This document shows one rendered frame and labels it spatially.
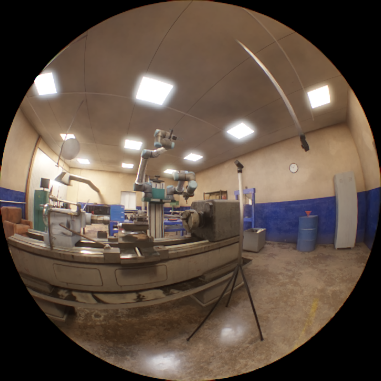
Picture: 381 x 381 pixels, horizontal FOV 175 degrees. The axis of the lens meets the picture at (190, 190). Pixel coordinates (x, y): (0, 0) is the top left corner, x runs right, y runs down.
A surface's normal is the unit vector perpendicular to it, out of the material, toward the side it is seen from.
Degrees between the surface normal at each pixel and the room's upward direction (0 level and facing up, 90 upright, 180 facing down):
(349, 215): 90
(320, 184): 90
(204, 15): 180
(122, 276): 90
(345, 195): 90
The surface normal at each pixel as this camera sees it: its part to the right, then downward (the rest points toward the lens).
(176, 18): 0.00, 0.99
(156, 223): 0.66, -0.10
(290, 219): -0.85, -0.07
